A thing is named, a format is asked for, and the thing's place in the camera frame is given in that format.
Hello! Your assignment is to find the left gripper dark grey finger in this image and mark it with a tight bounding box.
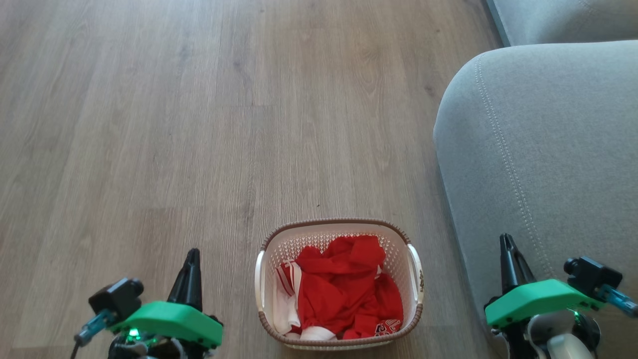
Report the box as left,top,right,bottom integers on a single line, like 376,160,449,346
167,248,193,310
192,248,204,313

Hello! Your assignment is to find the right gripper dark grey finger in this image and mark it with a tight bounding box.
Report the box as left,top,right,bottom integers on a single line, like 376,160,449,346
508,234,537,288
500,233,517,295

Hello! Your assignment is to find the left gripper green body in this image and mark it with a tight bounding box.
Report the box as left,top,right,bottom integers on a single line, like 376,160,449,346
107,301,224,359

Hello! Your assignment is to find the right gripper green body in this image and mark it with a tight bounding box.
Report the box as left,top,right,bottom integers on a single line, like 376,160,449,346
484,278,606,359

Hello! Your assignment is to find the white plastic laundry basket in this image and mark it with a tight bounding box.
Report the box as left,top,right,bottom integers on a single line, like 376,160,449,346
254,218,425,350

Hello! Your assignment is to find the white red-striped garment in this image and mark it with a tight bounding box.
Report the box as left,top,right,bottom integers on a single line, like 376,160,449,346
273,259,337,342

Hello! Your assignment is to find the red garment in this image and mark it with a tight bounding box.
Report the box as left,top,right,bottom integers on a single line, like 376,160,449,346
277,235,404,340

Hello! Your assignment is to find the grey fabric sofa seat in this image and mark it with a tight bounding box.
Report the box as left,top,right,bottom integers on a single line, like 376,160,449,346
486,0,638,47

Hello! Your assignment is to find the left camera cable blue plug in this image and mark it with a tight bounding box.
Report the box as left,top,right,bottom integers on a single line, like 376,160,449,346
70,308,118,359

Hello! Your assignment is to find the camera cable blue plug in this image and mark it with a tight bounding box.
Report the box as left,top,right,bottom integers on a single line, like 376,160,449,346
70,308,118,359
596,284,638,319

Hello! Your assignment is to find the right camera cable blue plug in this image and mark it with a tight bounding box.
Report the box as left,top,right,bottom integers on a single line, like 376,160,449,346
596,284,638,319

